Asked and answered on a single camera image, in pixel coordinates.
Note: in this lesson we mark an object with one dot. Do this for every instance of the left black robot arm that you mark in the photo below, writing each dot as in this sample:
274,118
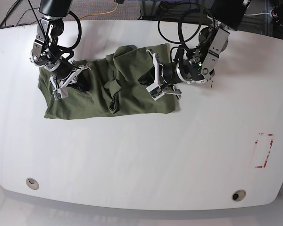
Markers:
197,56

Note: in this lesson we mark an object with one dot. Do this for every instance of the table cable grommet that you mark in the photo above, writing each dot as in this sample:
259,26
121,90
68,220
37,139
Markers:
238,195
32,183

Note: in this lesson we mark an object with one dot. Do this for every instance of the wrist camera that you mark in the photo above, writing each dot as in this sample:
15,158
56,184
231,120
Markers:
157,93
60,94

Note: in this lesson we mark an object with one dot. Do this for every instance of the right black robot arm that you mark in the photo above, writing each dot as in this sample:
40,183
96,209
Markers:
47,54

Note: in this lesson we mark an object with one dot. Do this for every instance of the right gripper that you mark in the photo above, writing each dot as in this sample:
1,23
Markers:
77,77

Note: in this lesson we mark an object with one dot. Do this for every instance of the right table cable grommet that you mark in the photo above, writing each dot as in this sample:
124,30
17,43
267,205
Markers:
238,195

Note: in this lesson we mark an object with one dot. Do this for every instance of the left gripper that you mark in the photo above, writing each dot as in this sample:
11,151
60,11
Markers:
157,86

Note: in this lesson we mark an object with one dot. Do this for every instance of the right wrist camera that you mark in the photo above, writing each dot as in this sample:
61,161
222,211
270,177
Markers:
60,94

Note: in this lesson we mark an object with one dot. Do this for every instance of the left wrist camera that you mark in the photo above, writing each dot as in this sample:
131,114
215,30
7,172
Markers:
157,93

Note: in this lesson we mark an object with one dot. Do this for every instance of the green t-shirt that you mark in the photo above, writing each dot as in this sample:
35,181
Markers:
115,90

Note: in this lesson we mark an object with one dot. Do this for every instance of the left table cable grommet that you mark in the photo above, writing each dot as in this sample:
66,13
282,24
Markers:
32,183

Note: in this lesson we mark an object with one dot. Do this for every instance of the red tape rectangle marking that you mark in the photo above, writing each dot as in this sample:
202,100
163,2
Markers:
262,149

